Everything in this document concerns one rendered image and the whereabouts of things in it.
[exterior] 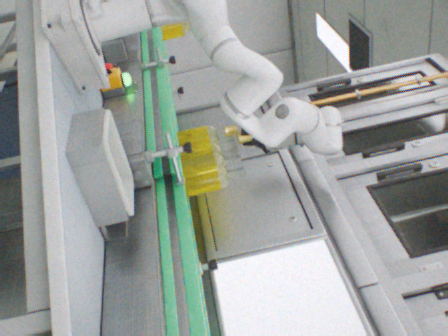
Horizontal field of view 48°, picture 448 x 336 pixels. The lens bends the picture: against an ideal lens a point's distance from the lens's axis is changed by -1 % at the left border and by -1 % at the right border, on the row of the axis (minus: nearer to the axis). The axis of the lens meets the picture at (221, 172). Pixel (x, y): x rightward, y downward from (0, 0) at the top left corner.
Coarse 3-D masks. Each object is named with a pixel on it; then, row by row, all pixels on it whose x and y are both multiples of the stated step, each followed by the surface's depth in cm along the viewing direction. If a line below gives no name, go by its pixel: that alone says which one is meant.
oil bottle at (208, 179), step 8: (208, 168) 146; (216, 168) 146; (224, 168) 146; (184, 176) 145; (192, 176) 145; (200, 176) 144; (208, 176) 143; (216, 176) 143; (224, 176) 144; (192, 184) 144; (200, 184) 144; (208, 184) 144; (216, 184) 145; (224, 184) 145; (192, 192) 145; (200, 192) 146; (208, 192) 146
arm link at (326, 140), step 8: (320, 112) 135; (320, 120) 134; (320, 128) 135; (328, 128) 145; (336, 128) 146; (304, 136) 139; (312, 136) 137; (320, 136) 137; (328, 136) 145; (336, 136) 145; (312, 144) 140; (320, 144) 139; (328, 144) 139; (336, 144) 145; (320, 152) 143; (328, 152) 143; (336, 152) 146
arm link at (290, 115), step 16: (224, 96) 125; (224, 112) 125; (240, 112) 124; (272, 112) 126; (288, 112) 124; (304, 112) 125; (256, 128) 127; (272, 128) 126; (288, 128) 125; (304, 128) 129; (272, 144) 129
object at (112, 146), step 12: (108, 120) 115; (108, 132) 123; (108, 144) 108; (120, 144) 126; (108, 156) 108; (120, 156) 128; (120, 168) 130; (120, 180) 113; (132, 180) 131; (120, 192) 114; (132, 192) 127; (132, 204) 123
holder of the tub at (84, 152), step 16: (96, 112) 119; (80, 128) 114; (96, 128) 113; (80, 144) 108; (96, 144) 107; (80, 160) 108; (96, 160) 109; (80, 176) 111; (96, 176) 111; (112, 176) 112; (96, 192) 114; (112, 192) 114; (96, 208) 116; (112, 208) 117; (96, 224) 119; (112, 224) 127; (112, 240) 123
